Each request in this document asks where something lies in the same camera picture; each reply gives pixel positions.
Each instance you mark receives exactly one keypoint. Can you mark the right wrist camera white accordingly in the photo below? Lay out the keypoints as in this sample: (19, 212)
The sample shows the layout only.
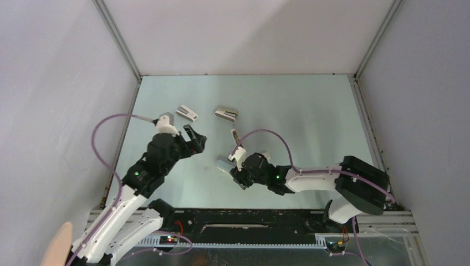
(239, 157)

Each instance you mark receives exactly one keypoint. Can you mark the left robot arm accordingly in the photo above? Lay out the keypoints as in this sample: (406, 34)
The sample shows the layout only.
(107, 240)

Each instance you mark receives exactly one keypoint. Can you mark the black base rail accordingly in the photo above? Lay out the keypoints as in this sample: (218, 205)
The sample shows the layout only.
(254, 226)

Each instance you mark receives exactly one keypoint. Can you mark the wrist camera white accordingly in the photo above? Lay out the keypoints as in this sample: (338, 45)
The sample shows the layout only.
(239, 157)
(164, 124)

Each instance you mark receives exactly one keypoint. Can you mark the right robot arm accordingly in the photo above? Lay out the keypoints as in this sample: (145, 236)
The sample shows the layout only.
(362, 187)

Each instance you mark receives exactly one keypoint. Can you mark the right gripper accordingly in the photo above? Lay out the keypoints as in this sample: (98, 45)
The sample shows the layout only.
(239, 177)

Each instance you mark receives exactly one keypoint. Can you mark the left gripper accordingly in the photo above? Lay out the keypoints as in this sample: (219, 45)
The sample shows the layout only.
(197, 143)

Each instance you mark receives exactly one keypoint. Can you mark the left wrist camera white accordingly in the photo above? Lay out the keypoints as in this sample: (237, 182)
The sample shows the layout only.
(164, 124)

